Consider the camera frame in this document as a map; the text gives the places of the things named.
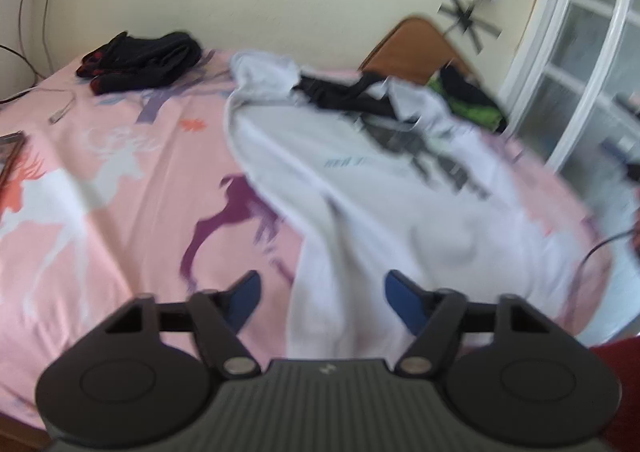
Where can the person's red clothing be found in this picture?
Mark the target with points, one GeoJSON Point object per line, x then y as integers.
{"type": "Point", "coordinates": [620, 392]}

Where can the green and black garment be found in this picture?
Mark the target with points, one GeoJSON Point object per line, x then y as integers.
{"type": "Point", "coordinates": [470, 101]}

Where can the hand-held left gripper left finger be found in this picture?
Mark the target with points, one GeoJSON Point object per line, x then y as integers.
{"type": "Point", "coordinates": [246, 294]}

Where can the brown chair cushion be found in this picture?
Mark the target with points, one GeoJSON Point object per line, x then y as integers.
{"type": "Point", "coordinates": [415, 49]}

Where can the white printed t-shirt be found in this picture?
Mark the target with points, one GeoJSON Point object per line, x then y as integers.
{"type": "Point", "coordinates": [360, 212]}

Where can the pink printed bedsheet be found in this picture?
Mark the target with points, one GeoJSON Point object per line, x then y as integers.
{"type": "Point", "coordinates": [125, 192]}

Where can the white framed glass door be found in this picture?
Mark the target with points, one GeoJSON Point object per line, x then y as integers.
{"type": "Point", "coordinates": [585, 56]}

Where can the black and red garment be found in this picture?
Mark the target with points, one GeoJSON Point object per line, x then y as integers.
{"type": "Point", "coordinates": [140, 61]}

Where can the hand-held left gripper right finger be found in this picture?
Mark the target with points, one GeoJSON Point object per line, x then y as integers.
{"type": "Point", "coordinates": [400, 297]}

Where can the black cloth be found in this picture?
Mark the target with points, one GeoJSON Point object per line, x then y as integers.
{"type": "Point", "coordinates": [345, 96]}

